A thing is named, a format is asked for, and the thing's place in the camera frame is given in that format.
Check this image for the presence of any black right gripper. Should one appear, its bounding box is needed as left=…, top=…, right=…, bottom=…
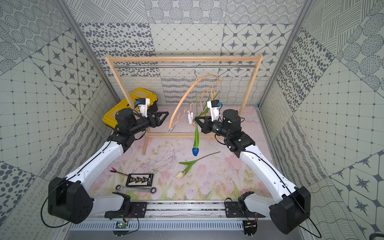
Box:
left=195, top=115, right=231, bottom=139

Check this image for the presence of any yellow tulip flower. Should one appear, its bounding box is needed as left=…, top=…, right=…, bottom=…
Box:
left=197, top=89, right=221, bottom=118

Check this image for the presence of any cream white tulip flower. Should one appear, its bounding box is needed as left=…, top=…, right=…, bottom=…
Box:
left=176, top=152, right=219, bottom=179

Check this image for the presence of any beige wavy clothes hanger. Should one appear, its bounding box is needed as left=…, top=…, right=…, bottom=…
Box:
left=161, top=65, right=220, bottom=134

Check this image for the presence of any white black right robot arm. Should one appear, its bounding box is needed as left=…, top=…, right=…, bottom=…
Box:
left=195, top=109, right=311, bottom=235

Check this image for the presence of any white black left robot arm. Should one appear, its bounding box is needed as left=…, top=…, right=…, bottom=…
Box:
left=45, top=108, right=169, bottom=224

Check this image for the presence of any white clothespin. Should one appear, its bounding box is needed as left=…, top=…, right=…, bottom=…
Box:
left=188, top=111, right=194, bottom=125

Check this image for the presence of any beige clothespin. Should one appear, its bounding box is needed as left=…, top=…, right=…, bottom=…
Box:
left=211, top=85, right=217, bottom=100

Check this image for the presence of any floral pink table mat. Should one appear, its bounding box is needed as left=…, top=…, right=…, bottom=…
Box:
left=82, top=105, right=286, bottom=201

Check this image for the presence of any yellow black toolbox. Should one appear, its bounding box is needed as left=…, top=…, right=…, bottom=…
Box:
left=101, top=87, right=159, bottom=128

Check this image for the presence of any black bit set case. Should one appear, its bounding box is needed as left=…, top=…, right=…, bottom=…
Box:
left=126, top=174, right=154, bottom=187

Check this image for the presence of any silver ratchet wrench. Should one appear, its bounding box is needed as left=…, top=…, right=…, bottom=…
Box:
left=115, top=185, right=157, bottom=195

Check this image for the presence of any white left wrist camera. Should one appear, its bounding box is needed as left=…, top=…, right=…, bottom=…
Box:
left=135, top=98, right=150, bottom=118

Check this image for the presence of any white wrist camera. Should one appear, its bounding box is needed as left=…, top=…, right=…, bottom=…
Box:
left=135, top=98, right=150, bottom=118
left=207, top=100, right=222, bottom=122

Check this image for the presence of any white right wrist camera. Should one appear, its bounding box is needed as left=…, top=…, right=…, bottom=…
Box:
left=207, top=100, right=222, bottom=122

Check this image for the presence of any wooden clothes rack frame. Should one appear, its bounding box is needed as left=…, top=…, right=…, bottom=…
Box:
left=103, top=54, right=264, bottom=156

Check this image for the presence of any aluminium rail base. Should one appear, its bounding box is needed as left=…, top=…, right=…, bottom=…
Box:
left=70, top=200, right=279, bottom=236

